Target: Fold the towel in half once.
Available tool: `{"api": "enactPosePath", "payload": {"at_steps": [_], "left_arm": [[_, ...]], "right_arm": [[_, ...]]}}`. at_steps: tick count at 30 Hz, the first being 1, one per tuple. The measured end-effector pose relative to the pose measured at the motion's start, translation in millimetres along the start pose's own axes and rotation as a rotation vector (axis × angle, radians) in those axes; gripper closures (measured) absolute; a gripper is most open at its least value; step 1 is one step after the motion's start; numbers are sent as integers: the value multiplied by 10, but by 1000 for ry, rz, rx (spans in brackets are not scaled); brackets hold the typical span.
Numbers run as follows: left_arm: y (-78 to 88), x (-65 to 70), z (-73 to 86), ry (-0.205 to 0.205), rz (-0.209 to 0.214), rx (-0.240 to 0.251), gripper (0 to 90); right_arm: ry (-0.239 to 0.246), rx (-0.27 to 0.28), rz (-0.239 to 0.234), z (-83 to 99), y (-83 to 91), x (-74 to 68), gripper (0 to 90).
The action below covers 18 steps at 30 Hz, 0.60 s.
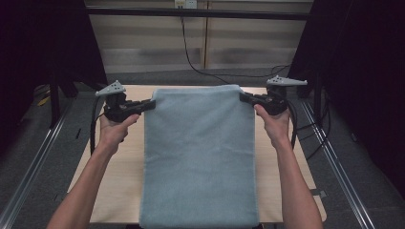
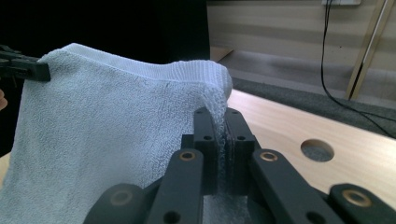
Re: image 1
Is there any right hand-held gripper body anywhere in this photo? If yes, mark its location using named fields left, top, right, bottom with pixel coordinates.
left=252, top=74, right=309, bottom=116

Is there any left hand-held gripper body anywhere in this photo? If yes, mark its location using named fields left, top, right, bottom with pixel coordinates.
left=95, top=79, right=145, bottom=124

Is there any person's right hand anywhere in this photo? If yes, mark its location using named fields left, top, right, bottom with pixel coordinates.
left=253, top=103, right=292, bottom=150

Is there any person's left hand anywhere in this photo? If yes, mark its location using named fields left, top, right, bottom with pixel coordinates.
left=98, top=113, right=140, bottom=155

